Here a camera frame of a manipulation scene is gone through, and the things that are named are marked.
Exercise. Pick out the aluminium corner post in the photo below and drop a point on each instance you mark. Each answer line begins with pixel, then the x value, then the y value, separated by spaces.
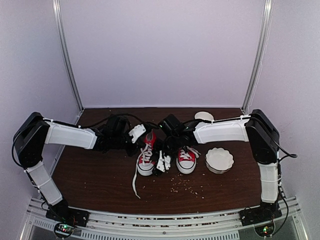
pixel 260 51
pixel 66 57

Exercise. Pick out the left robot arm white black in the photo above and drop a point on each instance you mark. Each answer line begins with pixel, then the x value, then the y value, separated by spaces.
pixel 37 131

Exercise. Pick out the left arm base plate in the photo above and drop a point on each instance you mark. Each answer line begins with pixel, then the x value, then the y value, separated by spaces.
pixel 73 217

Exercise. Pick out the red canvas sneaker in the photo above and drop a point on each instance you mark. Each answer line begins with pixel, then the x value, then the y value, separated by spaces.
pixel 186 159
pixel 144 163

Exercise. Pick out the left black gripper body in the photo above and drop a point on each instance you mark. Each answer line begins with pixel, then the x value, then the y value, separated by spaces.
pixel 118 141

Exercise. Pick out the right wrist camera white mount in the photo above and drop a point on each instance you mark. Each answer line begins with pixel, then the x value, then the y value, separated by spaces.
pixel 162 164

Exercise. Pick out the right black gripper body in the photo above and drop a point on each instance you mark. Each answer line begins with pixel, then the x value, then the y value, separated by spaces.
pixel 174 143

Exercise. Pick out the left aluminium corner post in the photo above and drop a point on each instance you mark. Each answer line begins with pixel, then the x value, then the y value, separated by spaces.
pixel 66 57

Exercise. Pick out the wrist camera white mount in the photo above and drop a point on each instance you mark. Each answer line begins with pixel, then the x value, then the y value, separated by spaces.
pixel 162 164
pixel 141 130

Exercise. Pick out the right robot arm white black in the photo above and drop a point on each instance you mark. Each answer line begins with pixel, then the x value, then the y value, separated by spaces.
pixel 255 180

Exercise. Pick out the black bowl white inside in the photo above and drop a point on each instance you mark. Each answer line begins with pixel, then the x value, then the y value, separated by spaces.
pixel 204 115

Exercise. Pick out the white scalloped ceramic bowl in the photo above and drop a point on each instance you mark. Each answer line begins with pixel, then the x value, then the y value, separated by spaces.
pixel 219 160

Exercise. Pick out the aluminium front rail frame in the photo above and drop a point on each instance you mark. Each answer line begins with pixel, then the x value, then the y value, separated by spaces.
pixel 219 225

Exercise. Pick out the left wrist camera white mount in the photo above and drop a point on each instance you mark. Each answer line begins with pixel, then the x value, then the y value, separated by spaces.
pixel 141 130

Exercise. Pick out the right aluminium corner post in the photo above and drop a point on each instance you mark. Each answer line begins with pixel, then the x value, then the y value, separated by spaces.
pixel 260 51

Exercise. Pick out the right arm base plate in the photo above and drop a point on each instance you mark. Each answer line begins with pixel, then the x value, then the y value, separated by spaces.
pixel 256 215

